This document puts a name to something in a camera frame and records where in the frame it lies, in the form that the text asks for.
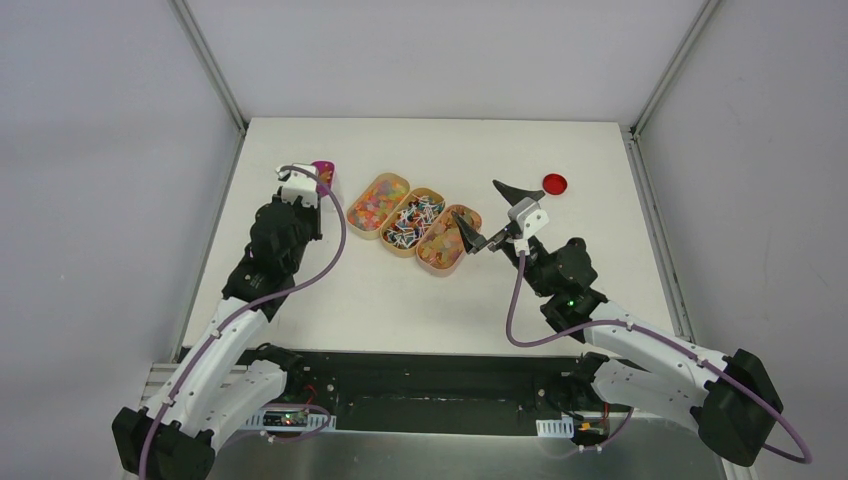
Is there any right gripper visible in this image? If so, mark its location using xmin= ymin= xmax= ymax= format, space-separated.
xmin=451 ymin=181 xmax=553 ymax=298

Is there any magenta plastic scoop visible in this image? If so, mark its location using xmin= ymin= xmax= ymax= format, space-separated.
xmin=311 ymin=160 xmax=336 ymax=198

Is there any clear plastic jar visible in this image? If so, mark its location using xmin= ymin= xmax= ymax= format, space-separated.
xmin=312 ymin=160 xmax=344 ymax=212

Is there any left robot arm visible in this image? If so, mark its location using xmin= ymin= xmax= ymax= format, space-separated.
xmin=112 ymin=187 xmax=329 ymax=479

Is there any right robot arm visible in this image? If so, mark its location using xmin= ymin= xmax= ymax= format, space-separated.
xmin=453 ymin=181 xmax=783 ymax=467

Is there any tray of gummy candies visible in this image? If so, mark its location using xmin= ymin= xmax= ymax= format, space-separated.
xmin=346 ymin=172 xmax=411 ymax=240

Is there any tray of popsicle candies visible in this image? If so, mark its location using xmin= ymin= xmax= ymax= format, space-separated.
xmin=415 ymin=204 xmax=482 ymax=277

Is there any tray of lollipop candies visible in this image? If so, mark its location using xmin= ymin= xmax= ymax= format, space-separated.
xmin=380 ymin=187 xmax=446 ymax=258

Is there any red jar lid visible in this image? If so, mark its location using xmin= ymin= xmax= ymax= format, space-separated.
xmin=542 ymin=173 xmax=568 ymax=196

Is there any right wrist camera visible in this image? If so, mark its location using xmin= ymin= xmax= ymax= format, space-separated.
xmin=507 ymin=200 xmax=550 ymax=240

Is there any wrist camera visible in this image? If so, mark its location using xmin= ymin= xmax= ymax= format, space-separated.
xmin=276 ymin=163 xmax=319 ymax=204
xmin=507 ymin=200 xmax=550 ymax=240

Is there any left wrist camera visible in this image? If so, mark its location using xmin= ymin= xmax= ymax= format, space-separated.
xmin=276 ymin=163 xmax=319 ymax=204

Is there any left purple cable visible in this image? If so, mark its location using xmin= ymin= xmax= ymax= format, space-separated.
xmin=137 ymin=165 xmax=348 ymax=480

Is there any purple cable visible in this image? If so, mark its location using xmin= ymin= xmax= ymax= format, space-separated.
xmin=506 ymin=251 xmax=814 ymax=465
xmin=137 ymin=165 xmax=348 ymax=480

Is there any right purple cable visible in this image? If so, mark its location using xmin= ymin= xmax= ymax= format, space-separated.
xmin=506 ymin=251 xmax=814 ymax=465

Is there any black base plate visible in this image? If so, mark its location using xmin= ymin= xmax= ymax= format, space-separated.
xmin=280 ymin=350 xmax=625 ymax=436

